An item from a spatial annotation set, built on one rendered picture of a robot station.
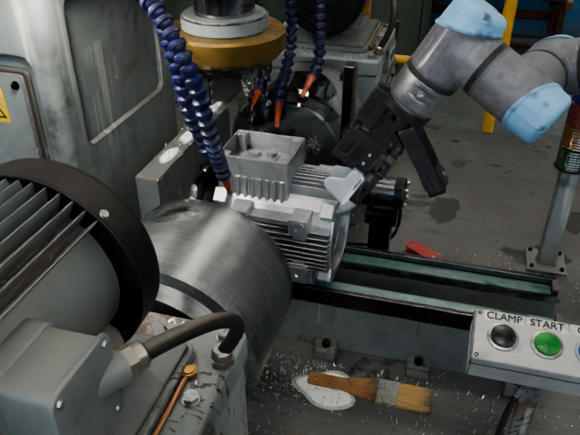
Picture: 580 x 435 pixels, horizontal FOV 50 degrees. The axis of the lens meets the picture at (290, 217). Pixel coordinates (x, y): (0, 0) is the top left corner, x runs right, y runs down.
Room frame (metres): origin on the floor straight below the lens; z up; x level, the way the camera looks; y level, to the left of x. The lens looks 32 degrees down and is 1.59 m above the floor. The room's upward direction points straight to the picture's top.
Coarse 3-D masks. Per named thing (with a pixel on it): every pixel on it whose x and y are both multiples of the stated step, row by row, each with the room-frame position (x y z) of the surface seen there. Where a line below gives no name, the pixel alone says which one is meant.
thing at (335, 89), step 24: (336, 72) 1.26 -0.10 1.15; (288, 96) 1.13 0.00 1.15; (312, 96) 1.12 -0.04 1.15; (336, 96) 1.16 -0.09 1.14; (360, 96) 1.26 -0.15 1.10; (240, 120) 1.15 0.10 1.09; (264, 120) 1.14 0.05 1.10; (288, 120) 1.12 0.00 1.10; (312, 120) 1.11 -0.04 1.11; (336, 120) 1.10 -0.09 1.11; (312, 144) 1.08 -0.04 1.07; (336, 144) 1.10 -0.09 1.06
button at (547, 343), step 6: (540, 336) 0.55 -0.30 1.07; (546, 336) 0.55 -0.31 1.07; (552, 336) 0.55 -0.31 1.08; (534, 342) 0.55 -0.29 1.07; (540, 342) 0.54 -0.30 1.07; (546, 342) 0.54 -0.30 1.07; (552, 342) 0.54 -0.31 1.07; (558, 342) 0.54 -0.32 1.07; (540, 348) 0.54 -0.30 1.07; (546, 348) 0.53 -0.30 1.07; (552, 348) 0.53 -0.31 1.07; (558, 348) 0.53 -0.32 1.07; (546, 354) 0.53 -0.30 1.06; (552, 354) 0.53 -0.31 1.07
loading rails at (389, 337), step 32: (352, 256) 0.93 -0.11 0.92; (384, 256) 0.92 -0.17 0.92; (416, 256) 0.91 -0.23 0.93; (320, 288) 0.82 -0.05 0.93; (352, 288) 0.83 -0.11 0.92; (384, 288) 0.89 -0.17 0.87; (416, 288) 0.87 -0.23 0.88; (448, 288) 0.86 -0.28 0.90; (480, 288) 0.85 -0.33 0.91; (512, 288) 0.83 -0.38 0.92; (544, 288) 0.83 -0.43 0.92; (288, 320) 0.83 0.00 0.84; (320, 320) 0.82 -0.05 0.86; (352, 320) 0.80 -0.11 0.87; (384, 320) 0.79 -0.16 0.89; (416, 320) 0.77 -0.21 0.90; (448, 320) 0.76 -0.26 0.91; (320, 352) 0.78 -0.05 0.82; (384, 352) 0.79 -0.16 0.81; (416, 352) 0.77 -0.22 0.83; (448, 352) 0.76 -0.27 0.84; (512, 384) 0.71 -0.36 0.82
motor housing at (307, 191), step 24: (312, 168) 0.91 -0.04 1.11; (312, 192) 0.86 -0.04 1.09; (264, 216) 0.83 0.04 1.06; (288, 216) 0.83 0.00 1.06; (312, 216) 0.83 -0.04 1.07; (336, 216) 0.95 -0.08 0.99; (288, 240) 0.81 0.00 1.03; (312, 240) 0.81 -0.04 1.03; (336, 240) 0.93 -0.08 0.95; (288, 264) 0.82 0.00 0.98; (312, 264) 0.81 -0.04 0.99; (336, 264) 0.87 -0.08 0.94
